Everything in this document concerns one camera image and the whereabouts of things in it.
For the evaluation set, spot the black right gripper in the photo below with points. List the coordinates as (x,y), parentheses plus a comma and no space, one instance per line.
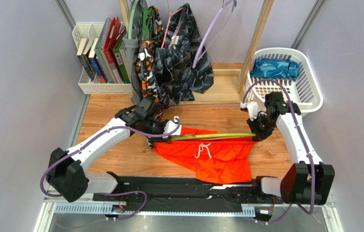
(262,127)

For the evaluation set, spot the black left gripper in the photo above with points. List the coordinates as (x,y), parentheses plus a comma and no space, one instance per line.
(159,139)

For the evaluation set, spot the lime green hanger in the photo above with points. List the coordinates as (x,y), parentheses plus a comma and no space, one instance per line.
(212,136)

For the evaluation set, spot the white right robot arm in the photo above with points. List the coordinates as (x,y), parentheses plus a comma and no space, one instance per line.
(309,180)

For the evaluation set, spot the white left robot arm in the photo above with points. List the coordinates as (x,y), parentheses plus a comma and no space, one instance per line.
(67,174)

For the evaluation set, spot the orange camouflage shorts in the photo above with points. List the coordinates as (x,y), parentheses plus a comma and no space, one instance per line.
(150,37)

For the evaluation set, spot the dark leaf-pattern shorts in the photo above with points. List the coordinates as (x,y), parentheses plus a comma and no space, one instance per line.
(173,65)

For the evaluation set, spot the grey shorts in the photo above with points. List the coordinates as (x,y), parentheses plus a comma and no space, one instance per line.
(135,74)

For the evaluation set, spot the pale green hanger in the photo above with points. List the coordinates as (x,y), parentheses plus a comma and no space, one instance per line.
(134,6)

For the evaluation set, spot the pink hanger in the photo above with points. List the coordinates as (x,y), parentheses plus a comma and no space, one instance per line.
(170,14)

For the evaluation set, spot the dark green hanger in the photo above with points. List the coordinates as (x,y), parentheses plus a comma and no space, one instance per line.
(146,22)

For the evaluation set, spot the purple hanger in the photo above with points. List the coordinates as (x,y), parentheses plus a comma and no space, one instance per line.
(201,51)

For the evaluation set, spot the wooden clothes rack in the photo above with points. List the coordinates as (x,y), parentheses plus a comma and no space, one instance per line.
(229,79)

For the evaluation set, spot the blue patterned garment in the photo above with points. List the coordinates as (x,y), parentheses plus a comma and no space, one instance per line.
(266,68)

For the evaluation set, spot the white laundry basket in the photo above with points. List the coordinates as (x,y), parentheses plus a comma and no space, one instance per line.
(304,91)

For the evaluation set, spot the green folder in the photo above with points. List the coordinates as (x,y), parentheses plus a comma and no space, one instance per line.
(118,56)

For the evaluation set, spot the grey-green folder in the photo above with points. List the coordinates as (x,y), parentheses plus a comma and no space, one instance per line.
(101,55)

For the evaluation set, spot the red folder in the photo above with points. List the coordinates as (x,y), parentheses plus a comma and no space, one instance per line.
(112,30)

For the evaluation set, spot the blue book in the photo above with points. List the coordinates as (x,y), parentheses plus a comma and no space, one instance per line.
(93,59)

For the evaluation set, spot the dark navy book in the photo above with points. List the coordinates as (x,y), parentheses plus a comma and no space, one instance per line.
(82,54)

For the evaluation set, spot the white file organizer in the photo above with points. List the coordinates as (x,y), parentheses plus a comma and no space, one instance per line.
(99,85)

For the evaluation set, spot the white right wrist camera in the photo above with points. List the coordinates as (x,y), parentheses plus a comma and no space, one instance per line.
(252,108)

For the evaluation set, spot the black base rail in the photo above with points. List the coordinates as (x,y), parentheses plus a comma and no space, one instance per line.
(185,195)

